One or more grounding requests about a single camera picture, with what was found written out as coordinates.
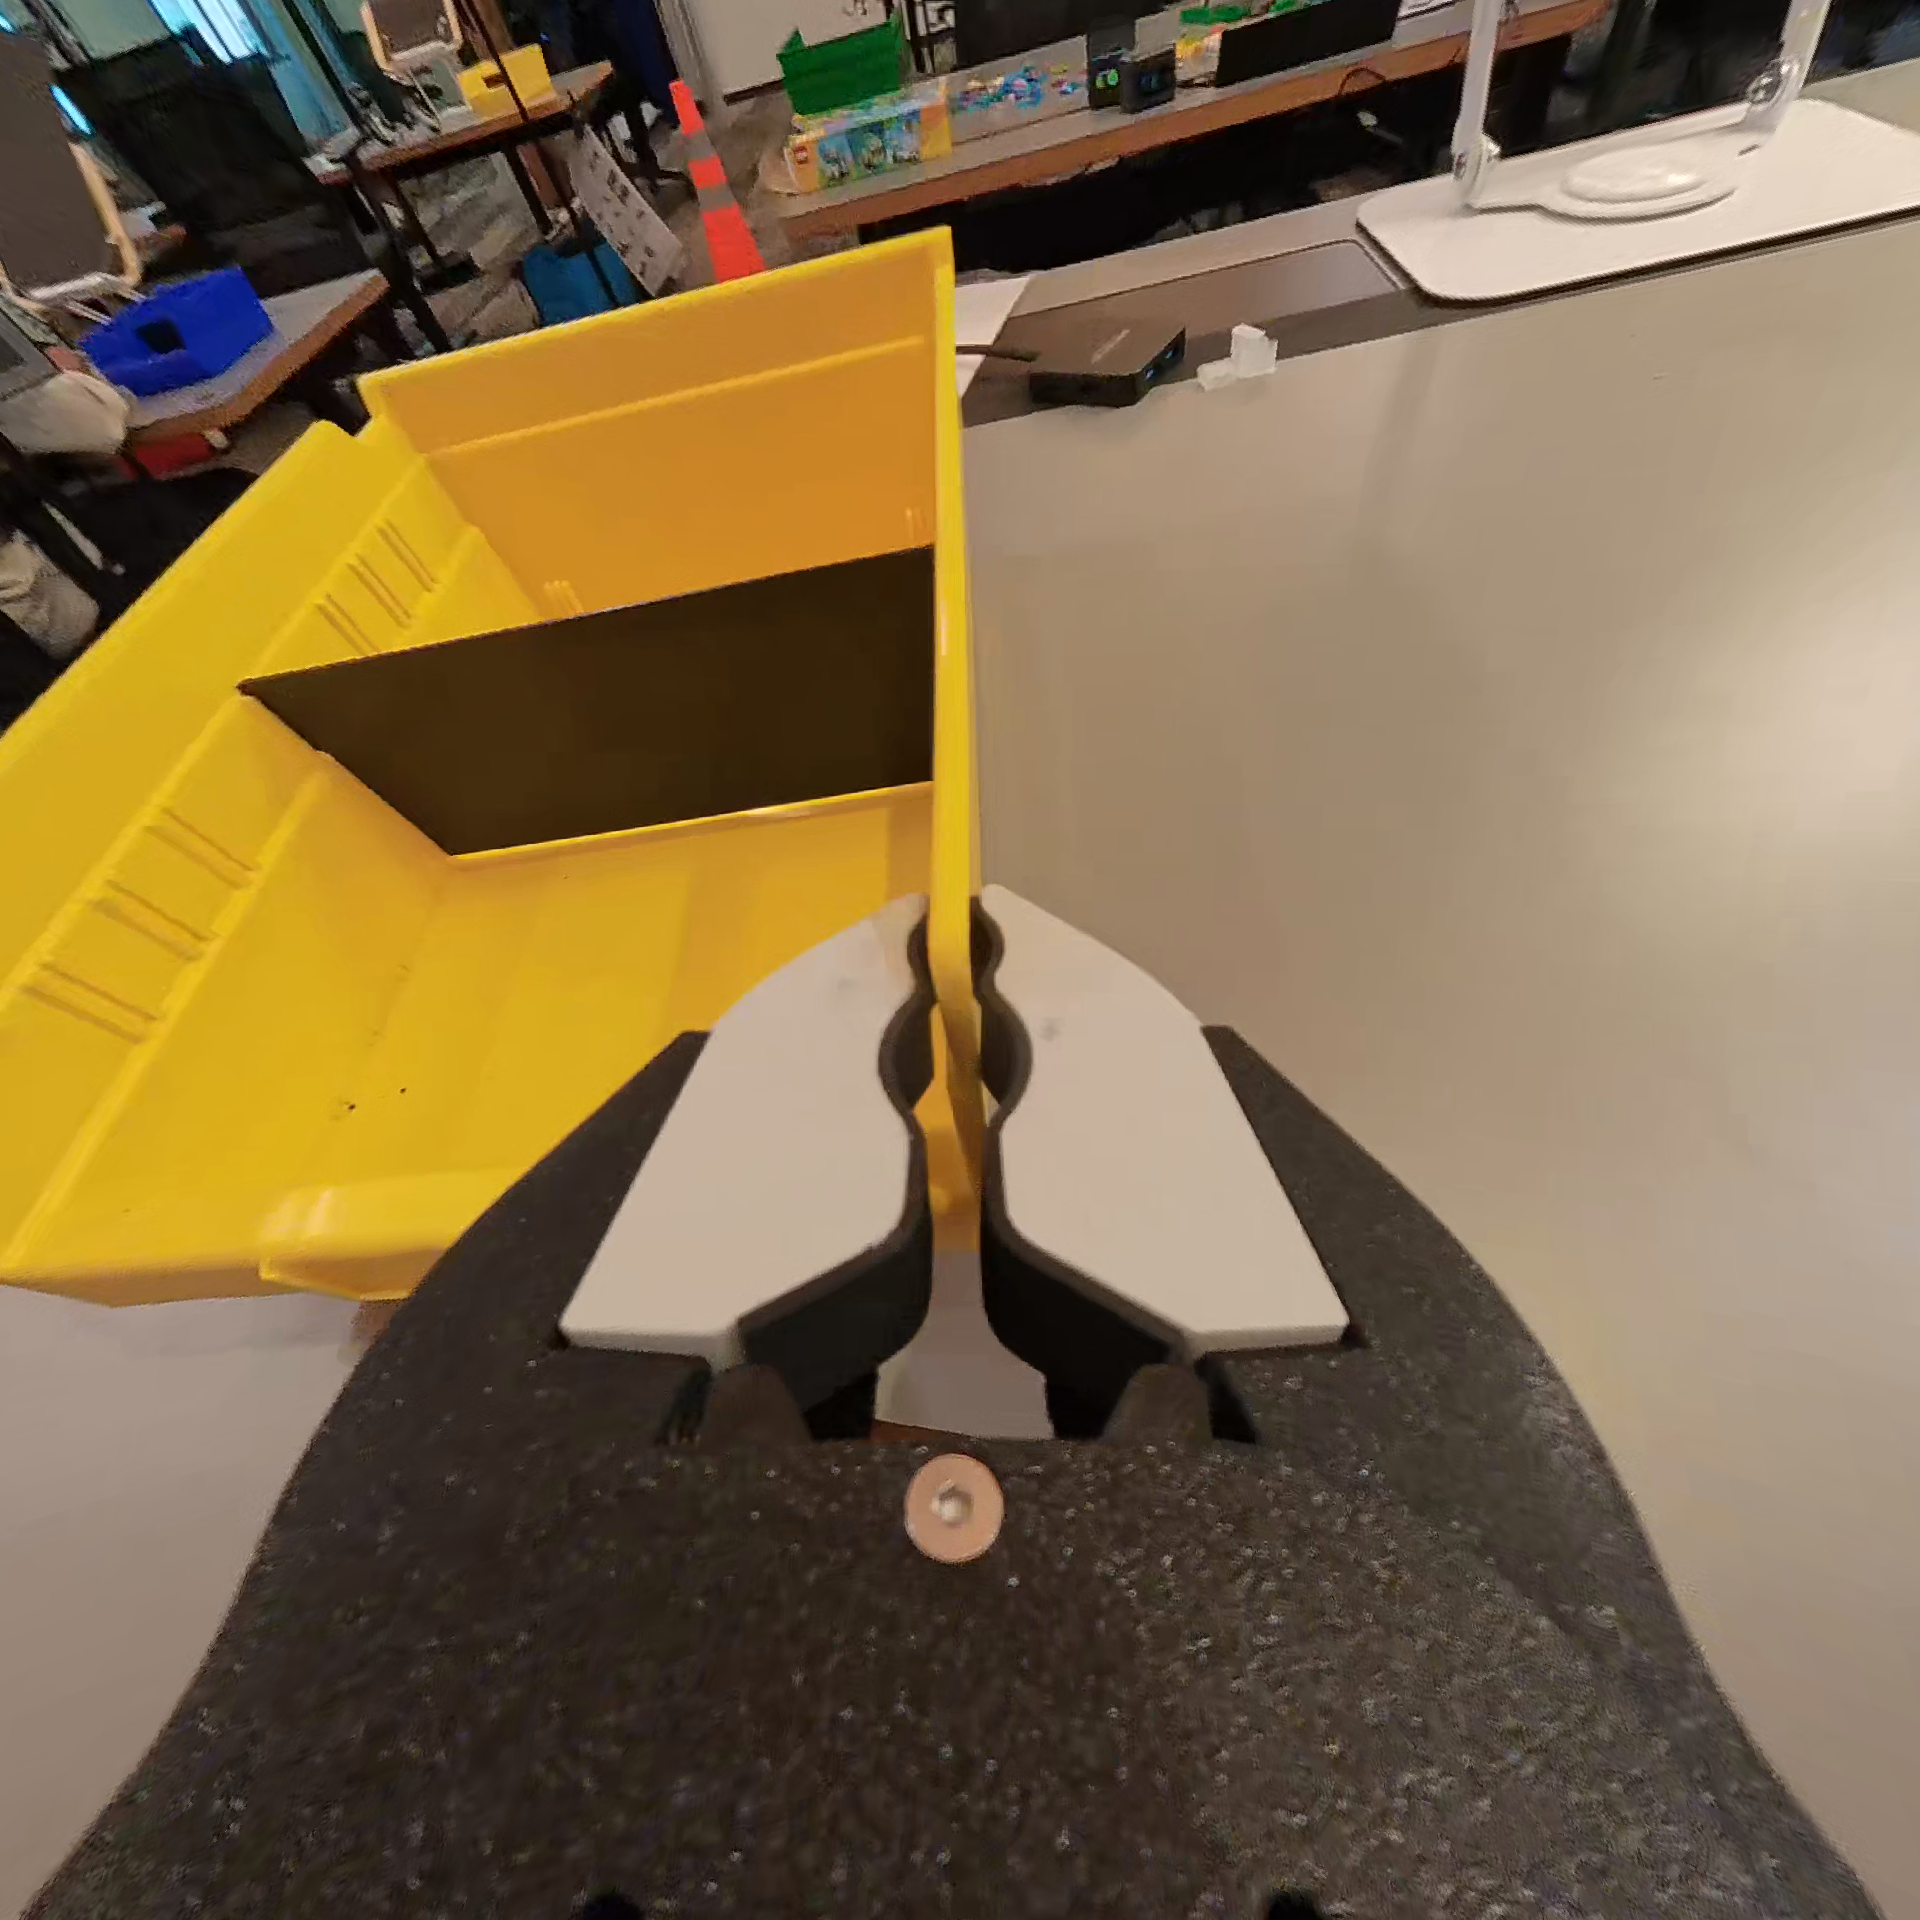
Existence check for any small blue plastic bin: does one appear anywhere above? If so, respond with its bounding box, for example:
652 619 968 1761
78 265 278 398

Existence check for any long black box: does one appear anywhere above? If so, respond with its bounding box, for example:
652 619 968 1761
1212 0 1403 85

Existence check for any black usb hub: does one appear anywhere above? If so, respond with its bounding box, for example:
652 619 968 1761
959 324 1188 410

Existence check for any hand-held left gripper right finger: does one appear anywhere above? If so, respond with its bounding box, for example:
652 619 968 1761
975 886 1355 1434

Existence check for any wood-framed black panel stand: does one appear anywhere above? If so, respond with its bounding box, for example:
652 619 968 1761
1358 0 1920 303

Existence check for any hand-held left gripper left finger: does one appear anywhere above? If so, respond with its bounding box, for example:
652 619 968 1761
558 898 942 1429

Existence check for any white sign board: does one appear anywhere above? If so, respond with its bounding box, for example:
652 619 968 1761
565 126 690 296

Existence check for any wooden side table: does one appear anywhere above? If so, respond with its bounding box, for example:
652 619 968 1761
309 59 665 354

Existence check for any green plastic bin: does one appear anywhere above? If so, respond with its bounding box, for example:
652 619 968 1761
777 15 912 120

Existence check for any white printed paper sheet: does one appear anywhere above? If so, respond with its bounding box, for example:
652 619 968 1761
953 273 1038 394

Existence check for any black bin divider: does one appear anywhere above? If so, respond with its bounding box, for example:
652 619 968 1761
240 546 938 858

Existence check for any yellow plastic bin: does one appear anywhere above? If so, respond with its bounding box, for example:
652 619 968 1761
0 226 995 1309

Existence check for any grey top side table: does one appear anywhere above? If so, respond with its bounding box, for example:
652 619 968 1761
119 271 395 454

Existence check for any orange traffic cone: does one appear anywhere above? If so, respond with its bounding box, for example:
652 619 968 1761
669 78 770 290

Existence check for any long wooden table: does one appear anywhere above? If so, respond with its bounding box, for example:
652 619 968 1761
782 0 1614 249

